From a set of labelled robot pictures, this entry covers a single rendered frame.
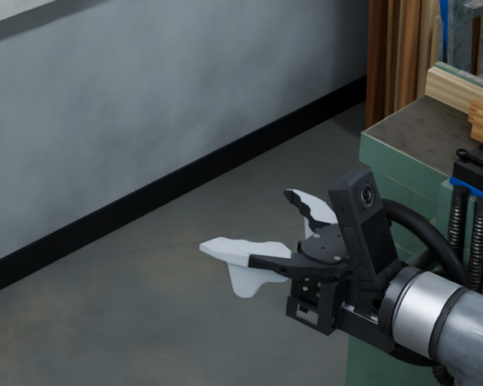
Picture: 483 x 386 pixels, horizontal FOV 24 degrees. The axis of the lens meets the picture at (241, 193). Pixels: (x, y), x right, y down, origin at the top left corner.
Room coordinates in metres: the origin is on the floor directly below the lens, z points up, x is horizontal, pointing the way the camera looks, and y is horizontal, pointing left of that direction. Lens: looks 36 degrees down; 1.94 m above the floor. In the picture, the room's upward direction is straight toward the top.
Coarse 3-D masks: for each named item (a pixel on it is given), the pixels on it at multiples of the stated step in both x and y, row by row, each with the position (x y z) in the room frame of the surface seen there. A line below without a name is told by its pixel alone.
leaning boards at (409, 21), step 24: (384, 0) 2.94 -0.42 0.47; (408, 0) 2.83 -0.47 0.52; (432, 0) 2.84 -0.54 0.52; (384, 24) 2.94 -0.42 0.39; (408, 24) 2.83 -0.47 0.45; (432, 24) 2.84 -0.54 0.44; (480, 24) 3.14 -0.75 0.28; (384, 48) 2.94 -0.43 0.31; (408, 48) 2.83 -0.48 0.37; (432, 48) 2.80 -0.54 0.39; (480, 48) 2.98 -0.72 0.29; (384, 72) 2.94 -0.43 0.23; (408, 72) 2.84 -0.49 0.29; (384, 96) 2.94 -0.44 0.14; (408, 96) 2.84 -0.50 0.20
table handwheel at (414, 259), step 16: (384, 208) 1.31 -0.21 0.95; (400, 208) 1.30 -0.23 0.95; (400, 224) 1.29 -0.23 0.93; (416, 224) 1.27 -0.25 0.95; (432, 240) 1.24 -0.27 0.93; (416, 256) 1.34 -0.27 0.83; (432, 256) 1.34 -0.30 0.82; (448, 256) 1.23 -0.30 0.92; (432, 272) 1.25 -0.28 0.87; (448, 272) 1.22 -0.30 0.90; (464, 272) 1.22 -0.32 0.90; (400, 352) 1.27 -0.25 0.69; (416, 352) 1.25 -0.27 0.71
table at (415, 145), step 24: (384, 120) 1.62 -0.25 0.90; (408, 120) 1.62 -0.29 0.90; (432, 120) 1.62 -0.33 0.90; (456, 120) 1.62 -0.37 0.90; (360, 144) 1.58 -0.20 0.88; (384, 144) 1.55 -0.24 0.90; (408, 144) 1.54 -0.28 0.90; (432, 144) 1.54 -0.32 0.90; (456, 144) 1.54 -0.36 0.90; (384, 168) 1.54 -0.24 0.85; (408, 168) 1.51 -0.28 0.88; (432, 168) 1.47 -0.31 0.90; (432, 192) 1.47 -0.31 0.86
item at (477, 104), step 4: (476, 100) 1.62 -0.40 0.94; (480, 100) 1.62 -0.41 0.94; (472, 104) 1.61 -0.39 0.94; (476, 104) 1.61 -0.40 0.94; (480, 104) 1.61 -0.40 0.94; (472, 108) 1.61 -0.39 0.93; (476, 108) 1.60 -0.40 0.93; (480, 108) 1.60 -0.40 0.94; (472, 112) 1.61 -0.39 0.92; (468, 116) 1.61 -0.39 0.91; (472, 116) 1.61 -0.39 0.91; (468, 120) 1.61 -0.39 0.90; (472, 120) 1.61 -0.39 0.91
